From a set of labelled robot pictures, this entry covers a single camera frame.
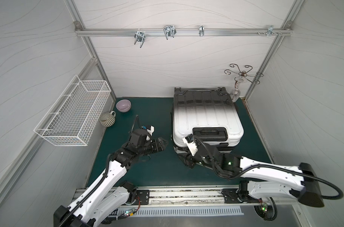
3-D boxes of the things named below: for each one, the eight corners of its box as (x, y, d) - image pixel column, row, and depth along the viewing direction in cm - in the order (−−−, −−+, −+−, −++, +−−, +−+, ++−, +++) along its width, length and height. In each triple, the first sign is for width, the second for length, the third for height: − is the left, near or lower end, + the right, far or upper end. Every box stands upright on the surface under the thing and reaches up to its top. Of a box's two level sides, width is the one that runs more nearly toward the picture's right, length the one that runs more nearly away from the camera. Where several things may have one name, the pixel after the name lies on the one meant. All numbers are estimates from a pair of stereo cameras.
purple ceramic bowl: (115, 113, 111) (113, 109, 107) (119, 103, 118) (117, 99, 114) (129, 113, 111) (127, 109, 107) (132, 104, 118) (130, 99, 114)
